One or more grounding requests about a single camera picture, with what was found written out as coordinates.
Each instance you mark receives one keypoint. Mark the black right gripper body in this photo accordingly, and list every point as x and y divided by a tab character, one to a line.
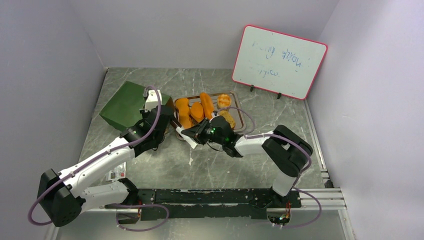
205	132

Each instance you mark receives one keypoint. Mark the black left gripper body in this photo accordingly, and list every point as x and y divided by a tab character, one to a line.
145	115

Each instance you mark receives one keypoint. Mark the tan round fake bun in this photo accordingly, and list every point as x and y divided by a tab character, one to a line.
228	117

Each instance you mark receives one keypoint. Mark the silver metal tongs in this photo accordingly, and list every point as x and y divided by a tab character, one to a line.
178	128

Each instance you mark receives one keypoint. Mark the orange fake croissant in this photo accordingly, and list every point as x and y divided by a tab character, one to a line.
197	112

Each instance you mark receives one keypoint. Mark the long orange fake baguette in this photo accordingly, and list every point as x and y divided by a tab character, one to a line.
207	104

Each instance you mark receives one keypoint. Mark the round orange fake bun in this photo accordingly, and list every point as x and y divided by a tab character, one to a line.
223	101

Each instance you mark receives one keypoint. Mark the silver metal tray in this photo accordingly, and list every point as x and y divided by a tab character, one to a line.
240	122

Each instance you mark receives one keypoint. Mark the green brown paper bag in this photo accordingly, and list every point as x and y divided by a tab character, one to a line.
125	109

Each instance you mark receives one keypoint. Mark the orange fake bread loaf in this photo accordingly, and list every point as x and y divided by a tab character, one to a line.
182	106

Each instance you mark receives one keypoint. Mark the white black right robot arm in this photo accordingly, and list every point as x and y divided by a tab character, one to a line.
290	153

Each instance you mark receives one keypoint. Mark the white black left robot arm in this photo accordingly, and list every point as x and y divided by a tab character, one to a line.
128	145

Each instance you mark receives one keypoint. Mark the white plastic packet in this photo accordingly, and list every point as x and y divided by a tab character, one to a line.
119	172

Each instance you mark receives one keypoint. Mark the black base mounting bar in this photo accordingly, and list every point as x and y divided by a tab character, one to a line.
210	203

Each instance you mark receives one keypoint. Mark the red framed whiteboard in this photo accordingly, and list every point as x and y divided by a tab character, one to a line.
278	62

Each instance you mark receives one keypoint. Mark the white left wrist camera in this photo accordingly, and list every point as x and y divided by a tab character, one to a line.
153	98

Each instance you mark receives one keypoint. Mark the aluminium frame rail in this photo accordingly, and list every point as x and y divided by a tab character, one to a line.
107	195

